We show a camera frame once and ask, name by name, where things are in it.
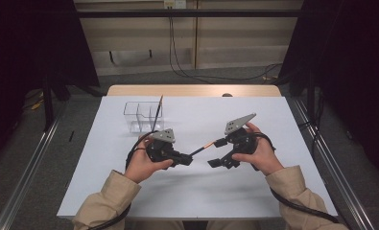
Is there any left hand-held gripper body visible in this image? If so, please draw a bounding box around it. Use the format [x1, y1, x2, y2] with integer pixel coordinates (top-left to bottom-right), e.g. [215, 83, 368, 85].
[145, 128, 181, 167]

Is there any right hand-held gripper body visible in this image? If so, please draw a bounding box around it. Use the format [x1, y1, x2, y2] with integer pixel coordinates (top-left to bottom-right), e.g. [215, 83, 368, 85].
[220, 113, 259, 171]

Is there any black pencil with orange end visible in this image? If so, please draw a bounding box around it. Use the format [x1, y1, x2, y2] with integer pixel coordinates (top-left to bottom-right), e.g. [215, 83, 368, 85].
[189, 141, 218, 157]
[151, 94, 164, 132]

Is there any clear plastic organizer box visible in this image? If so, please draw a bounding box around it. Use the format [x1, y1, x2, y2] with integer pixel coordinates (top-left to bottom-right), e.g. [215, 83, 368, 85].
[123, 101, 165, 134]

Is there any person's left hand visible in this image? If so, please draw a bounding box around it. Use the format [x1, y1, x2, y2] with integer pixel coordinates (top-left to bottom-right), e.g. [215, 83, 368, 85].
[123, 135, 175, 185]

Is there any person's right hand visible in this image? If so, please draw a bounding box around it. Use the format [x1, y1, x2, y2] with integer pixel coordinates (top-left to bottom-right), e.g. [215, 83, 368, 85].
[231, 122, 285, 176]

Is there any white paper sheet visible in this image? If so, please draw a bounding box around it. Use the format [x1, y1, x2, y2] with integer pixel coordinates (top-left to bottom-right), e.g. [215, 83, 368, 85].
[56, 95, 339, 221]

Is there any light wooden table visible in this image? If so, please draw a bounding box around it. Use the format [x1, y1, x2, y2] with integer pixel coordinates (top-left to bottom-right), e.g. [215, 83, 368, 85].
[106, 84, 282, 98]

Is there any person's right leg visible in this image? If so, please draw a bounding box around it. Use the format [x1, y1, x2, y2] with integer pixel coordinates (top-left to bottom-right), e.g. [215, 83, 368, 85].
[205, 219, 258, 230]

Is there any black metal stand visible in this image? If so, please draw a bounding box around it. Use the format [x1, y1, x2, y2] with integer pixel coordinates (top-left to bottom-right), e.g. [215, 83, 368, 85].
[42, 75, 56, 132]

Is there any black horizontal bar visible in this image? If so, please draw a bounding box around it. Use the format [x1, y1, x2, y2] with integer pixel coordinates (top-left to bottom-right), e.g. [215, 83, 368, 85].
[76, 9, 303, 18]

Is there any black curtain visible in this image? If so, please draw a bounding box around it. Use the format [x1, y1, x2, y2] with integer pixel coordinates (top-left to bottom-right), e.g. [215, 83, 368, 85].
[277, 0, 379, 175]
[0, 0, 100, 173]

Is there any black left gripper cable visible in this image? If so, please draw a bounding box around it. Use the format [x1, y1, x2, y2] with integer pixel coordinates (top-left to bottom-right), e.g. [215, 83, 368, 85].
[87, 129, 159, 230]

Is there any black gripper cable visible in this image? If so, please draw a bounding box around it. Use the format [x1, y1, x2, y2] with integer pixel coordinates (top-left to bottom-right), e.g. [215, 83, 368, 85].
[248, 132, 341, 224]
[87, 129, 159, 230]

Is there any black stand cable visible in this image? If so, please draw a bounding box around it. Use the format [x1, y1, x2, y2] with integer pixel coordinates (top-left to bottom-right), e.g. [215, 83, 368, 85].
[300, 92, 326, 145]

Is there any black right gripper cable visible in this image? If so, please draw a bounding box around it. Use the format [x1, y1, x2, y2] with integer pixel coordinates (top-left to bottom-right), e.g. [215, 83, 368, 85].
[248, 132, 341, 224]

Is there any black wall cable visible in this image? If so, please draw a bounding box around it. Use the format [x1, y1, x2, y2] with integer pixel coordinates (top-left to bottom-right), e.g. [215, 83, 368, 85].
[170, 15, 282, 82]
[168, 6, 284, 84]

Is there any metal floor rail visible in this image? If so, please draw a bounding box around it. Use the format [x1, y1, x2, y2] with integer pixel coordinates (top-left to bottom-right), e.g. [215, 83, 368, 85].
[291, 97, 375, 230]
[0, 101, 69, 230]

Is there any white wall outlet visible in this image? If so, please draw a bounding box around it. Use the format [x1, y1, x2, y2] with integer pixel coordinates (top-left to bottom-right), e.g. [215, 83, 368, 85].
[163, 0, 187, 10]

